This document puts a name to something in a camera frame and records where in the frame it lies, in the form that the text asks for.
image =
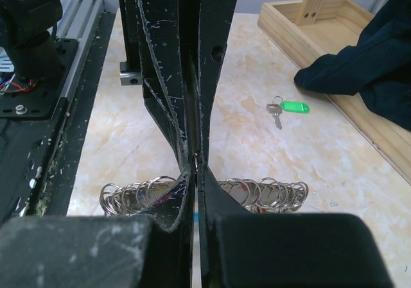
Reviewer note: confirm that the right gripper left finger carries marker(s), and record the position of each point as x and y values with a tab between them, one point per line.
151	249

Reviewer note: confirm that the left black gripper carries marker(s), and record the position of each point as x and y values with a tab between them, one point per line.
128	28

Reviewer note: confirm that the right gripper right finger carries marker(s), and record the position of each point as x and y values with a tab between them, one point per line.
239	248

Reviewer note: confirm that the large keyring with blue handle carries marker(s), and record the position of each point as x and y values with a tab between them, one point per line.
264	196

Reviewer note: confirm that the wooden clothes rack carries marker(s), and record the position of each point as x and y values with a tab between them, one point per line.
307	29

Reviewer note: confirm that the green tag key left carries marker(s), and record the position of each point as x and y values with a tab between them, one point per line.
279	105

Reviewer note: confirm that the dark navy garment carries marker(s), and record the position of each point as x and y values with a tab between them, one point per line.
377	67

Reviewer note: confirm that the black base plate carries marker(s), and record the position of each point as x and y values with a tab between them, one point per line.
39	159

